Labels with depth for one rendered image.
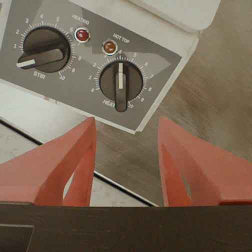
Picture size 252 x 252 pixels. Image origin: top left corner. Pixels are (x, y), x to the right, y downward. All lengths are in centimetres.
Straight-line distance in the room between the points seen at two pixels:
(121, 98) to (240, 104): 16
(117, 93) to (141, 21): 5
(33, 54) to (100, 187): 14
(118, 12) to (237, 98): 17
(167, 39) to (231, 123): 14
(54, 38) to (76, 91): 4
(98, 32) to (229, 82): 16
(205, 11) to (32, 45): 11
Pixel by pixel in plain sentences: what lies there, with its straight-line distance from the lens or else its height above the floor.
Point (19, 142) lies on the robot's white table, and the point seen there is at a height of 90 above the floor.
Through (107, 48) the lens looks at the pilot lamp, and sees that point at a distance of 18.
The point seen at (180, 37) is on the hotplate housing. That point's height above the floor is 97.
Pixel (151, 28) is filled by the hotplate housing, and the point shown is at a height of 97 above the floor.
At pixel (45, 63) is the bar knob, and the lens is 17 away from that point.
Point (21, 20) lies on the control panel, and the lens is 19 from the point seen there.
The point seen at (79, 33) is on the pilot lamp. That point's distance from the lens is 17.
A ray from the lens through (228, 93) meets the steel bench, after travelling 28.
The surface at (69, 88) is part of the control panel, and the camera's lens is 19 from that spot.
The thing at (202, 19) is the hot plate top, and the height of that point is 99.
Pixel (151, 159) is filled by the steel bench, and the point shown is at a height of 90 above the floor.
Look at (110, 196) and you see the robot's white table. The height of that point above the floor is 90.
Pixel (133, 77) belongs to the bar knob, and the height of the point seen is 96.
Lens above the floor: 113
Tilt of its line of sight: 74 degrees down
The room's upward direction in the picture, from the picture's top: 123 degrees clockwise
